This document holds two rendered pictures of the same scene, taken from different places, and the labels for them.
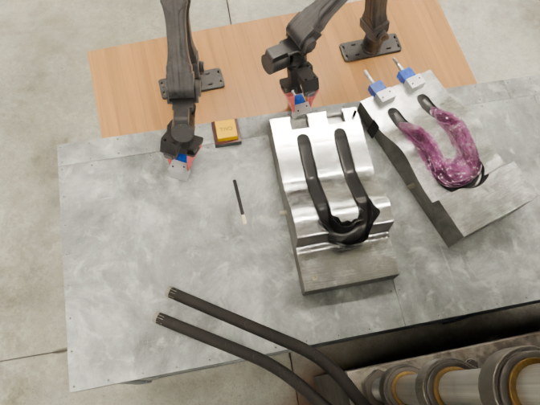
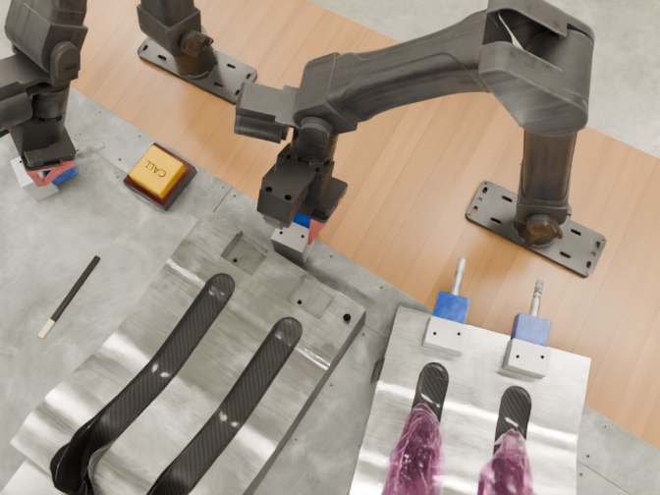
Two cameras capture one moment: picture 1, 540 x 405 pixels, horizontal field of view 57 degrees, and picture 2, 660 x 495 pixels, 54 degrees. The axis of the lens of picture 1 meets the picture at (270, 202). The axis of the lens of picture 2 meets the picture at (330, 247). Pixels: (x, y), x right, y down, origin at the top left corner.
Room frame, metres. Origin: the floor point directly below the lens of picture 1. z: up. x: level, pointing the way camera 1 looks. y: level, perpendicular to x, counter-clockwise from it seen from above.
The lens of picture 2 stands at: (0.67, -0.35, 1.71)
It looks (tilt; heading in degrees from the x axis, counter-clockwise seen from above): 71 degrees down; 55
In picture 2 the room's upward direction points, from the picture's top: 5 degrees counter-clockwise
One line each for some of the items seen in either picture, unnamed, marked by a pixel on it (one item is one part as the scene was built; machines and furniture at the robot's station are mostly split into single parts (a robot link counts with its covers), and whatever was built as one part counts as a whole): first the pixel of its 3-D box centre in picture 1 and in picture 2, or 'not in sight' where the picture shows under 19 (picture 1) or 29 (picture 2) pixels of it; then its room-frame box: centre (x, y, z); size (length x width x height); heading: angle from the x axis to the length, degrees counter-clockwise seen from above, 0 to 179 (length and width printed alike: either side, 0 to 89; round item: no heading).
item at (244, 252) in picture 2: (298, 124); (247, 256); (0.73, -0.05, 0.87); 0.05 x 0.05 x 0.04; 18
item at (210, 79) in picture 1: (190, 76); (192, 50); (0.87, 0.29, 0.84); 0.20 x 0.07 x 0.08; 112
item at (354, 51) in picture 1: (373, 40); (541, 219); (1.09, -0.27, 0.84); 0.20 x 0.07 x 0.08; 112
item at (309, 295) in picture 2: (333, 120); (312, 299); (0.76, -0.16, 0.87); 0.05 x 0.05 x 0.04; 18
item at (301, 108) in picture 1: (296, 100); (307, 213); (0.84, -0.04, 0.83); 0.13 x 0.05 x 0.05; 26
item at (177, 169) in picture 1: (185, 156); (64, 162); (0.61, 0.26, 0.83); 0.13 x 0.05 x 0.05; 169
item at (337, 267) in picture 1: (331, 194); (174, 419); (0.53, -0.17, 0.87); 0.50 x 0.26 x 0.14; 18
